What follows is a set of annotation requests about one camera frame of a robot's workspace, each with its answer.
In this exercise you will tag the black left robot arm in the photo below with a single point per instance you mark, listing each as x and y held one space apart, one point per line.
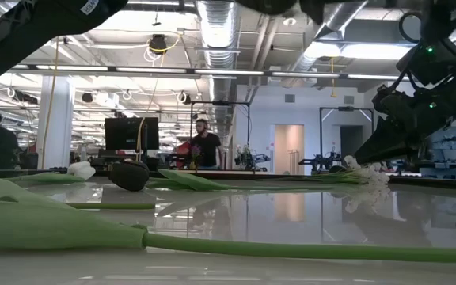
34 23

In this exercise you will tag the large green foreground stem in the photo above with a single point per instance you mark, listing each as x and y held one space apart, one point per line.
54 225

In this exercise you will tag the black monitor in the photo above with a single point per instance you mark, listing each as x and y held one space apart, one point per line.
125 134

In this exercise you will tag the white pillar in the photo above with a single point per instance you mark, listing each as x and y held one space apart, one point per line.
63 118

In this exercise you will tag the black artificial tulip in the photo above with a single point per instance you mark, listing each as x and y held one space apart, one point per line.
129 176

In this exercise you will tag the ceiling light strip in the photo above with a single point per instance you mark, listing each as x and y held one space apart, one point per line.
153 70

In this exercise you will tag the grey wall vent grille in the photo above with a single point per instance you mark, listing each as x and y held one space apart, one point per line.
348 99
289 98

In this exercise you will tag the black equipment rack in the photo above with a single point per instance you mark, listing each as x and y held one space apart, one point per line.
455 152

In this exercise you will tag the purple flower bouquet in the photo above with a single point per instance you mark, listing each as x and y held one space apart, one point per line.
195 151

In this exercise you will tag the green tulip stems and leaves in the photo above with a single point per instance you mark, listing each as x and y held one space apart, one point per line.
430 183

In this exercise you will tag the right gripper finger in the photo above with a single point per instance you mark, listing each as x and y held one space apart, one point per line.
386 144

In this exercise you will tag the black gantry frame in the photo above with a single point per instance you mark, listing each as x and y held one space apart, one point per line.
220 103
346 108

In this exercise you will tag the red tool cart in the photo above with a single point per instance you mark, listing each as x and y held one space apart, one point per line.
181 154

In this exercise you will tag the silver ventilation duct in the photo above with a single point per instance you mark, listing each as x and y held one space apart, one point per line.
344 16
218 31

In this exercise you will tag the white blossom spray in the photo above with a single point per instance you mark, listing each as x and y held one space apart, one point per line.
364 174

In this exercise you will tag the bright ceiling light panel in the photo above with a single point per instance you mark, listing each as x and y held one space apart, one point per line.
370 51

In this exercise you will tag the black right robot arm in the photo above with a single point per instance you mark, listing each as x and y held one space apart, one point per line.
449 67

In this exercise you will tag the beige door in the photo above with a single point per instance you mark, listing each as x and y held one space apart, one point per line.
289 146

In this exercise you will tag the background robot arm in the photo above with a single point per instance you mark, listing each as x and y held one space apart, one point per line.
251 160
321 161

